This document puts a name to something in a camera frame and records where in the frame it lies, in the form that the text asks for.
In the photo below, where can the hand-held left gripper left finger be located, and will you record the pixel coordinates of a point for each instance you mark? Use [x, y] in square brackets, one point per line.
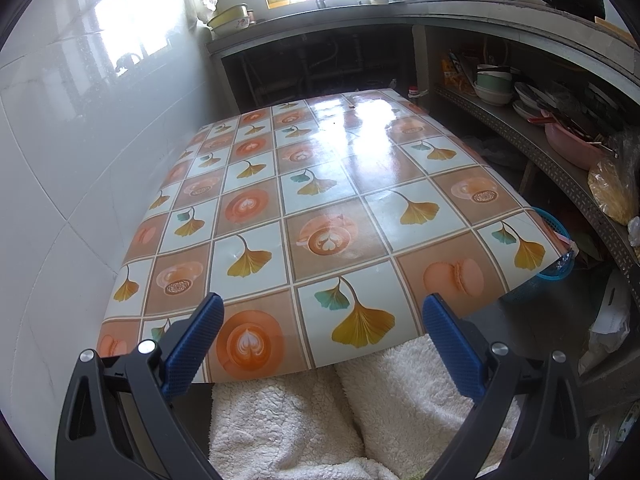
[197, 335]

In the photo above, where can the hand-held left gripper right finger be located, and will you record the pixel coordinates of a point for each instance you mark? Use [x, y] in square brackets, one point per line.
[452, 345]

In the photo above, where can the blue plastic basket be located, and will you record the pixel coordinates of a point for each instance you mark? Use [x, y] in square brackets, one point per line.
[547, 265]

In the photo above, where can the perforated metal shelf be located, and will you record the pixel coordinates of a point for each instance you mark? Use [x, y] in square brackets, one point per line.
[560, 155]

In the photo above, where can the yellow plastic bag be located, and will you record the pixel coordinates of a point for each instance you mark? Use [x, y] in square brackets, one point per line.
[612, 192]

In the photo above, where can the pink plastic basin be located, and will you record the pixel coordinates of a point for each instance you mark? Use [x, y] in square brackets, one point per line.
[572, 147]

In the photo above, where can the stack of plates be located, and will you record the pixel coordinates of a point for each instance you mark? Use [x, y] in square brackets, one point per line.
[531, 102]

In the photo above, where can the red-capped white bottle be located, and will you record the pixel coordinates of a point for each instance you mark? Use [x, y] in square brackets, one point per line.
[416, 91]

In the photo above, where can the stack of green-white bowls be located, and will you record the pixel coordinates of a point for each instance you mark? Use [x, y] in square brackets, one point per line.
[494, 87]

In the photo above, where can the orange snack packet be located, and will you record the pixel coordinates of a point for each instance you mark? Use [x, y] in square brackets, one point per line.
[455, 75]

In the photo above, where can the stacked enamel bowls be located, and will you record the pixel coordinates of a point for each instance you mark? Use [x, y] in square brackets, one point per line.
[230, 19]

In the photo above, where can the white hanging plastic bag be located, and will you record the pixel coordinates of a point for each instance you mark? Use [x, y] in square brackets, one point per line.
[206, 6]

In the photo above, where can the grey kitchen counter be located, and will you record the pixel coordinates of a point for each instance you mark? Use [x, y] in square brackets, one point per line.
[450, 10]

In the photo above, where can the wooden cutting board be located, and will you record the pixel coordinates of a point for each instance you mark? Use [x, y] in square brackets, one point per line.
[614, 29]

